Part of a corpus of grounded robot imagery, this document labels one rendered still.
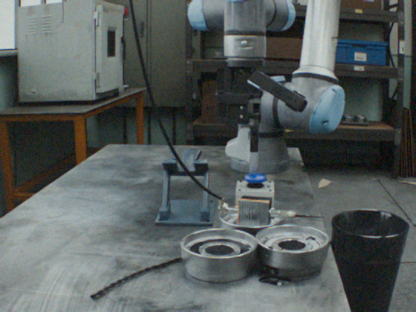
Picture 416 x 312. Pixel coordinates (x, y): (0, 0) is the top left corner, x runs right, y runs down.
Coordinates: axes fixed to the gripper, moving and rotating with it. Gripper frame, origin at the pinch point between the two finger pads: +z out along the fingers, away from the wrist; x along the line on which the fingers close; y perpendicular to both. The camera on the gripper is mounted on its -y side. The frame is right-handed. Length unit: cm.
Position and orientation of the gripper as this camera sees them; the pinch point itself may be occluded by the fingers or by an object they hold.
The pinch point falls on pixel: (255, 167)
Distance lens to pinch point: 90.7
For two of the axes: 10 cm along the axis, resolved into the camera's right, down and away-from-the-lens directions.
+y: -10.0, -0.2, 0.9
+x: -1.0, 2.2, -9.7
